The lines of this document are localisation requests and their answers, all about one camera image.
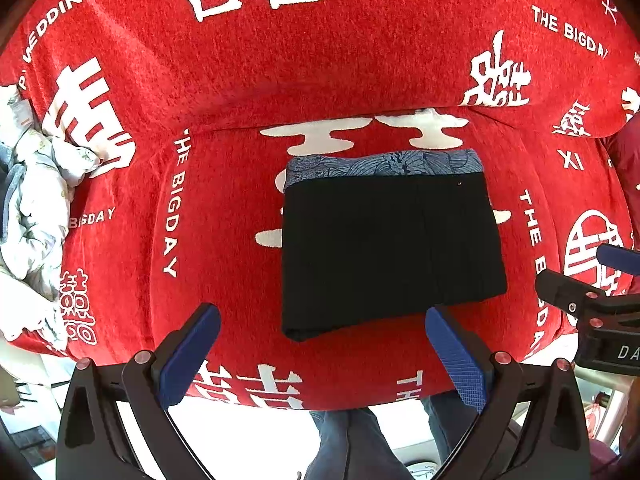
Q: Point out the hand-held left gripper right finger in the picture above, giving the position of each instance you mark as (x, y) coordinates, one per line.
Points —
(460, 360)

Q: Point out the person's leg in jeans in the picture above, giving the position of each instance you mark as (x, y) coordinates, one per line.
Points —
(447, 425)
(350, 447)

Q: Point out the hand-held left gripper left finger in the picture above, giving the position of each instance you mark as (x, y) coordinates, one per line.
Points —
(190, 355)

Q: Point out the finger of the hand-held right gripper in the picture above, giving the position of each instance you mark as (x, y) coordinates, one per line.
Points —
(565, 290)
(617, 257)

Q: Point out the grey cloth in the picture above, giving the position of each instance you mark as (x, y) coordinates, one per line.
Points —
(11, 185)

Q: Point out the dark red cloth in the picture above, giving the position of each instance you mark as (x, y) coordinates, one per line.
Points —
(625, 160)

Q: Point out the black pants with blue waistband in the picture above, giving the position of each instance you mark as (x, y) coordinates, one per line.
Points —
(390, 255)

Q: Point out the red printed sofa cover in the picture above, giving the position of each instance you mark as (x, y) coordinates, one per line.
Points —
(240, 110)

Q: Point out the white shoe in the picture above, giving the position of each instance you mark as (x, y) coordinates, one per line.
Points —
(422, 471)

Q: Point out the white floral blanket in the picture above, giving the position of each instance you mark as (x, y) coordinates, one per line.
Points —
(37, 200)

